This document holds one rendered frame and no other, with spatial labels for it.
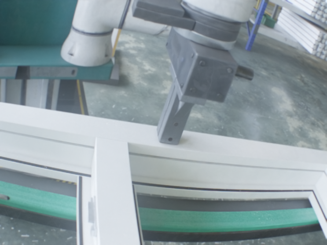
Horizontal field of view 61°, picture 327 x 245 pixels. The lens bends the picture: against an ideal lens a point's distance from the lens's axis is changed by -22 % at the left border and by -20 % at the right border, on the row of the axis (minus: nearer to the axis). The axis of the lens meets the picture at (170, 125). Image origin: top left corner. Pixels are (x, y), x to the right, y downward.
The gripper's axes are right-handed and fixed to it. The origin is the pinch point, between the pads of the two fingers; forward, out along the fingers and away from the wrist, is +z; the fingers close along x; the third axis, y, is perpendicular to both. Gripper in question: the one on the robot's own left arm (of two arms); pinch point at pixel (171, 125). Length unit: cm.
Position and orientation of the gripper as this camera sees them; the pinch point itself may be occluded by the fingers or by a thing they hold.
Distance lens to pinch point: 45.2
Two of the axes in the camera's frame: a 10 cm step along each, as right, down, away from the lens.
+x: -1.4, -6.0, 7.9
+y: 9.5, 1.4, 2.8
